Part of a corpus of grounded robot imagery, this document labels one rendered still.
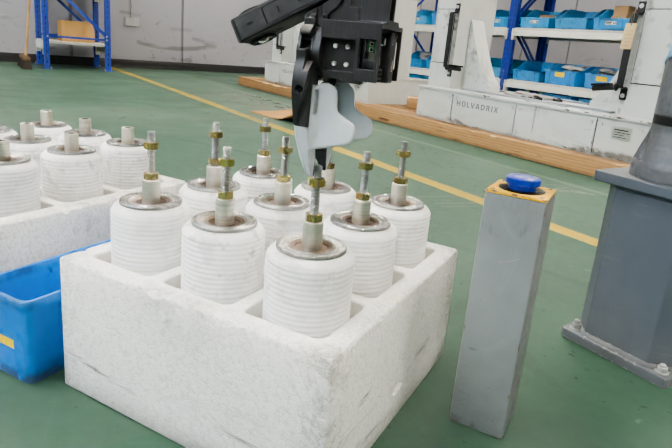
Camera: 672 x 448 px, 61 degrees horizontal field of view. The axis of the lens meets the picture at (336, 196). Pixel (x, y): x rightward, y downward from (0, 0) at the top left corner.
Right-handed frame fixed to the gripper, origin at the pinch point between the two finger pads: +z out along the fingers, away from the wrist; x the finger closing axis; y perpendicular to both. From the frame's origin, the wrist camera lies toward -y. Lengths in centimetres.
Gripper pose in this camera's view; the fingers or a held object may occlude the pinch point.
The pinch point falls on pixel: (311, 158)
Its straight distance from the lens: 58.9
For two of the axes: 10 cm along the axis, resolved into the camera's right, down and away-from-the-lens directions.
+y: 9.3, 1.8, -3.3
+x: 3.7, -2.1, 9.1
